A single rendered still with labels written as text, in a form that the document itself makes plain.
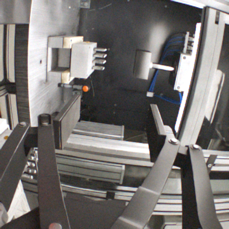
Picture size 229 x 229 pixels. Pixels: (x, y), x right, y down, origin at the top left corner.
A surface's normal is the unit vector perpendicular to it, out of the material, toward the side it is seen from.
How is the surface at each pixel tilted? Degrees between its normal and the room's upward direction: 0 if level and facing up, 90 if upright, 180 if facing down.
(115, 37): 90
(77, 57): 90
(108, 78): 90
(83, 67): 90
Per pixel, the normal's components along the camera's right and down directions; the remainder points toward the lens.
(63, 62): -0.07, 0.40
